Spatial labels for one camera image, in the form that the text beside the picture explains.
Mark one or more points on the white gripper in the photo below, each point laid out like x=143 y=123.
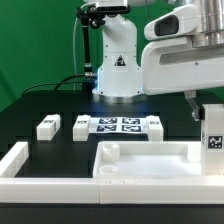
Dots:
x=173 y=65

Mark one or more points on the white square desk top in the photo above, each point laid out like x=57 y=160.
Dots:
x=147 y=159

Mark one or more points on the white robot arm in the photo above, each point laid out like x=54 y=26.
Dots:
x=119 y=79

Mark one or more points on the fiducial marker sheet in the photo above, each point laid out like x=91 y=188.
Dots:
x=125 y=125

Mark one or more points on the white U-shaped obstacle fence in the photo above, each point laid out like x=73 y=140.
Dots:
x=204 y=189

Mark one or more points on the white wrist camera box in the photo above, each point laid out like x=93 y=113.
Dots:
x=181 y=21

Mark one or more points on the black camera stand pole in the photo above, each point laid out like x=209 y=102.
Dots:
x=87 y=46

